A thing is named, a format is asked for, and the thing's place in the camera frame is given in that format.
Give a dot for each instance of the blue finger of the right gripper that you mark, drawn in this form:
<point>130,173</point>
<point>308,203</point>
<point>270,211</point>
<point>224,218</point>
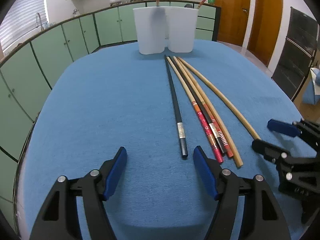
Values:
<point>284,128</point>

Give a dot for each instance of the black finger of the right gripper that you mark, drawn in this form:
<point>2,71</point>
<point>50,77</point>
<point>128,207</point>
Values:
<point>270,152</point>

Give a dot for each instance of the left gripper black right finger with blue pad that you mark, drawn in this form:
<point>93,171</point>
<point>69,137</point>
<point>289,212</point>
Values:
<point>244,203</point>

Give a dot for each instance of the plain bamboo chopstick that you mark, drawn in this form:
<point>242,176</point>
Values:
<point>236,112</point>
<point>236,154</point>

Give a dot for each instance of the green lower kitchen cabinets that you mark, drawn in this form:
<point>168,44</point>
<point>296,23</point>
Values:
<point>45,55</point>

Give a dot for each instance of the dark glass cabinet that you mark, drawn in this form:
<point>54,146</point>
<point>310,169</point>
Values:
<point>298,53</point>

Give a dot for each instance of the brown wooden door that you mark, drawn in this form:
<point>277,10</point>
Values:
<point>265,29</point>
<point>233,20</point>

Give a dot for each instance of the blue table cloth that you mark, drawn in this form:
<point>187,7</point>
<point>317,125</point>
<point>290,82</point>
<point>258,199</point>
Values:
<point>259,99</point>

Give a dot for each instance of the white two-compartment utensil holder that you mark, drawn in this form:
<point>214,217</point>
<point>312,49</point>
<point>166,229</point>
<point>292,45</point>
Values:
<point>162,27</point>

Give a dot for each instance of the chrome sink faucet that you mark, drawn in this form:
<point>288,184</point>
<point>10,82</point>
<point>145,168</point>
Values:
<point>39,21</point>

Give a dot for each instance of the white window blinds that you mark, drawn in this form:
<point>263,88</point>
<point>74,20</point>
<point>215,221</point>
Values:
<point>21,19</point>

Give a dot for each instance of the white cooking pot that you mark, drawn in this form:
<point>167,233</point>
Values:
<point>115,2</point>

